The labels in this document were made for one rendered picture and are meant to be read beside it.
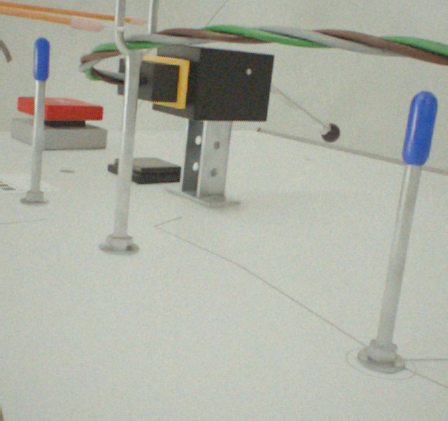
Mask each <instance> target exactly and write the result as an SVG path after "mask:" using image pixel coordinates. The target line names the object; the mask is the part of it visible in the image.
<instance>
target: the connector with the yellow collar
mask: <svg viewBox="0 0 448 421"><path fill-rule="evenodd" d="M124 59H125V58H119V67H118V73H125V69H126V66H125V65H126V64H124ZM179 72H180V65H174V64H168V63H161V62H155V61H148V60H142V66H140V74H139V87H138V100H143V101H148V102H166V103H177V94H178V83H179ZM192 72H193V64H189V69H188V80H187V90H186V101H185V103H190V92H191V82H192ZM116 95H120V96H124V85H117V94H116Z"/></svg>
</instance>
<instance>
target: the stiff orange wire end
mask: <svg viewBox="0 0 448 421"><path fill-rule="evenodd" d="M0 6H6V8H12V9H19V10H27V11H35V12H43V13H52V14H60V15H68V16H77V17H85V18H93V19H101V20H109V21H115V16H113V15H105V14H97V13H89V12H82V11H74V10H66V9H58V8H51V7H43V6H35V5H27V4H19V3H12V2H10V1H4V0H0ZM124 22H126V23H129V24H132V25H142V24H143V23H145V24H148V21H144V20H143V19H142V18H138V17H129V18H128V17H125V20H124Z"/></svg>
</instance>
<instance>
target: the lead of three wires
mask: <svg viewBox="0 0 448 421"><path fill-rule="evenodd" d="M136 35H137V34H133V35H128V36H126V37H124V40H125V43H126V48H127V49H128V50H140V49H139V48H138V45H137V44H138V43H139V42H142V41H138V40H137V39H136ZM119 55H123V54H122V53H121V52H120V51H119V50H118V48H117V47H116V44H115V42H114V43H103V44H100V45H97V46H96V47H94V48H93V49H92V51H91V52H90V54H85V55H82V56H81V57H80V59H79V60H80V63H81V65H79V67H78V71H79V72H80V73H84V74H85V77H86V78H87V79H88V80H90V81H103V82H105V83H107V84H111V85H124V82H125V73H115V72H111V71H106V70H101V69H96V68H94V67H93V66H94V65H96V64H98V63H99V62H101V61H102V60H104V59H106V58H111V57H116V56H119Z"/></svg>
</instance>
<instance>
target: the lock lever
mask: <svg viewBox="0 0 448 421"><path fill-rule="evenodd" d="M271 93H272V94H273V95H275V96H276V97H277V98H279V100H280V101H281V102H283V103H284V104H285V105H287V106H288V107H289V108H291V109H292V110H293V111H295V112H296V113H297V114H299V115H300V116H301V117H303V118H304V119H305V120H307V121H308V122H310V123H311V124H312V125H314V126H315V127H316V128H317V129H318V132H319V133H320V134H321V135H326V134H327V133H329V132H330V126H329V124H328V123H326V122H323V123H322V122H320V121H319V120H318V119H316V118H315V117H314V116H312V115H311V114H310V113H308V112H307V111H306V110H305V109H303V108H302V107H301V106H299V105H298V104H297V103H295V102H294V101H293V100H291V99H290V98H289V97H288V96H286V95H285V94H284V93H282V92H281V90H280V89H278V88H277V87H276V86H275V85H273V84H272V86H271Z"/></svg>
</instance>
